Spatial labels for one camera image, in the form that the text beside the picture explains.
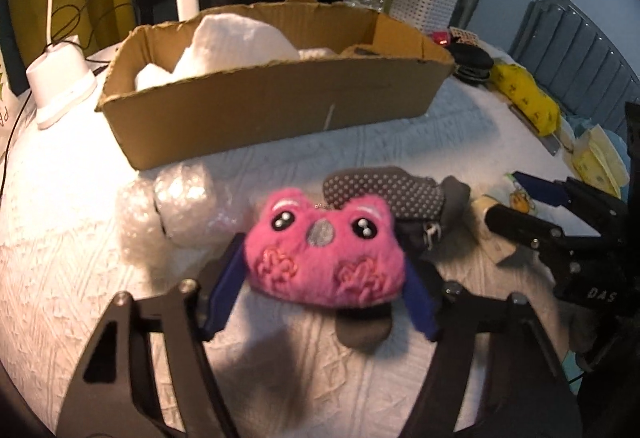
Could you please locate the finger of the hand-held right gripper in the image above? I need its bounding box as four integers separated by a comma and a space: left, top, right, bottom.
512, 171, 627, 235
485, 205, 569, 265

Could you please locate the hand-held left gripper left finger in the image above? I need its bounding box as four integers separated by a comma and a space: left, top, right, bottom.
55, 235, 251, 438

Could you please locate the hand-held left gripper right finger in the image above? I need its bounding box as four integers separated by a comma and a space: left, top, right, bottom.
400, 258, 583, 438

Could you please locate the duck print tissue packet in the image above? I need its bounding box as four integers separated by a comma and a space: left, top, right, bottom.
472, 173, 538, 265

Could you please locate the pink plush toy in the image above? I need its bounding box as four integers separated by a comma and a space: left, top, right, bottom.
245, 188, 407, 310

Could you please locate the cardboard box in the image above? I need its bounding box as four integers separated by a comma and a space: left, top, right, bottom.
95, 0, 456, 171

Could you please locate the white foam sheet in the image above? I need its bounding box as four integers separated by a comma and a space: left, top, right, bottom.
134, 13, 341, 91

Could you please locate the yellow wet wipes pack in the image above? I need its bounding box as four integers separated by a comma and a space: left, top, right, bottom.
490, 63, 561, 136

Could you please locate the clear bubble wrap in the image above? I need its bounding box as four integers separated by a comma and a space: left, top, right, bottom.
116, 163, 246, 269

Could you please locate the grey dotted sock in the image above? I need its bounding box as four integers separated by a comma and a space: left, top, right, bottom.
322, 165, 472, 350

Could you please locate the white textured tablecloth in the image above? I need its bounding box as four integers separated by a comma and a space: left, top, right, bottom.
0, 33, 626, 438

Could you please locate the grey padded headboard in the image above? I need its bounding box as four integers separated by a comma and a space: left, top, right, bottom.
510, 0, 640, 129

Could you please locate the black round pouch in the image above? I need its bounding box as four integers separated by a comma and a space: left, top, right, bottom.
446, 43, 496, 81

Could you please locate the dotted sticker card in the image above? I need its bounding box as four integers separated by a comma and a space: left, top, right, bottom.
448, 27, 478, 46

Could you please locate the steel tumbler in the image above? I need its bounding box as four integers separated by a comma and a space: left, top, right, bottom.
445, 0, 483, 31

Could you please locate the white plastic basket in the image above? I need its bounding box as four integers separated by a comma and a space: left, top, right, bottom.
390, 0, 460, 31

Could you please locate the white lamp base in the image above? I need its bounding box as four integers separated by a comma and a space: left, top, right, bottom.
25, 0, 98, 129

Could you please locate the white charger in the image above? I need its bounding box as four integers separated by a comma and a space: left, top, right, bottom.
175, 0, 201, 22

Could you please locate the black lamp cable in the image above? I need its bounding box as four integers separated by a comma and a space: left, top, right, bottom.
0, 93, 37, 199

